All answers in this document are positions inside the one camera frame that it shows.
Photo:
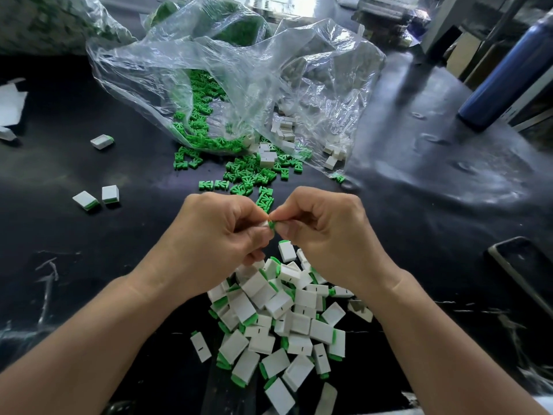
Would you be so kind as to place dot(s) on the assembled white-green part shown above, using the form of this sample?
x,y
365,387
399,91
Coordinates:
x,y
7,134
200,346
86,200
111,194
102,141

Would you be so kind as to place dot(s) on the grey machine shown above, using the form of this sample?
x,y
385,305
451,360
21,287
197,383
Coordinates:
x,y
389,11

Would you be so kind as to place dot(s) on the pile of assembled white-green pieces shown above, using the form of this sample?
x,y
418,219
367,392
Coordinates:
x,y
276,328

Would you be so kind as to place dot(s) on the large bag of assembled pieces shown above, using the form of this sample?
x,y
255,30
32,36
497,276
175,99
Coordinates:
x,y
56,21

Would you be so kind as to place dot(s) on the clear plastic bag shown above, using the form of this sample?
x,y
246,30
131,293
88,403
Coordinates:
x,y
333,69

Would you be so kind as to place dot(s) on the brown cardboard box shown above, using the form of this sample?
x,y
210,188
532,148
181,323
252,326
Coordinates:
x,y
465,52

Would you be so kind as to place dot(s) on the pile of green clips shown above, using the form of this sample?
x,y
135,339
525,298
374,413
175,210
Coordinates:
x,y
203,121

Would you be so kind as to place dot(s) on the empty white shell right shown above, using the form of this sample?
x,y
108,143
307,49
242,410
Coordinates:
x,y
360,310

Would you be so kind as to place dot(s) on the plastic bag full of green pieces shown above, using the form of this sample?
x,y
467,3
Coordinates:
x,y
235,23

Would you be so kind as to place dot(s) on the person's right forearm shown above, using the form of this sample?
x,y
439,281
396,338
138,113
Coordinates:
x,y
458,350

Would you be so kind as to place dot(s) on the white paper sheet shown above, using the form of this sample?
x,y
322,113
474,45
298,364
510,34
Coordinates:
x,y
10,106

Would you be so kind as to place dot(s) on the green plastic part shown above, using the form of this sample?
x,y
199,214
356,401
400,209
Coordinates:
x,y
270,224

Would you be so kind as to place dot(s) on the person's right hand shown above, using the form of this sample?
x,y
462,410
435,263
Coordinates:
x,y
341,233

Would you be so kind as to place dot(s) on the heap of white caps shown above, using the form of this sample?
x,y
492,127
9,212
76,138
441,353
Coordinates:
x,y
281,129

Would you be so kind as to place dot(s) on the black smartphone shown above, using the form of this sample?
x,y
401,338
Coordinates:
x,y
524,274

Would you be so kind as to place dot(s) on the blue cylinder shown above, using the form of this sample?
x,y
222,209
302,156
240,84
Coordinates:
x,y
510,77

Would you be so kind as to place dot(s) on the person's left forearm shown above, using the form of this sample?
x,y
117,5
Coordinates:
x,y
82,354

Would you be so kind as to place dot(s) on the white metal frame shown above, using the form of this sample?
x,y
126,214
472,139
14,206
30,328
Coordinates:
x,y
442,20

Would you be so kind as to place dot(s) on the person's left hand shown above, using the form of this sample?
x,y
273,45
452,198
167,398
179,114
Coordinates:
x,y
207,246

